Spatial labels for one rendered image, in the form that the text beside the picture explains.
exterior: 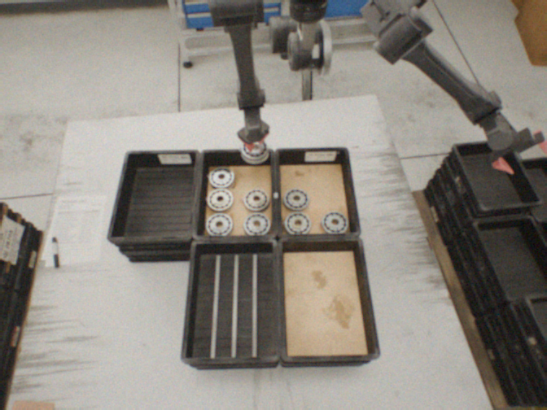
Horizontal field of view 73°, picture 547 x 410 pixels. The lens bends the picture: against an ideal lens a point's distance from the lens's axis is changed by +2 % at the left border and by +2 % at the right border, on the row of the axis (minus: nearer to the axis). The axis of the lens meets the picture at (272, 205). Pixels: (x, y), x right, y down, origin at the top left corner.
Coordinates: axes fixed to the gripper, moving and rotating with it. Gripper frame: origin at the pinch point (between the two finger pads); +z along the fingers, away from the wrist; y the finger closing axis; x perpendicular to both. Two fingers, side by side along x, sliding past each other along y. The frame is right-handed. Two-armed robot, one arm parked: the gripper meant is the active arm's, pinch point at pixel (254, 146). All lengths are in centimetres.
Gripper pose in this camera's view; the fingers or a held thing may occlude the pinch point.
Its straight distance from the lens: 134.0
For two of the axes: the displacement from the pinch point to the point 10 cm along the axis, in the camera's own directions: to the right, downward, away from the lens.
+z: 0.0, 4.7, 8.8
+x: -7.1, -6.2, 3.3
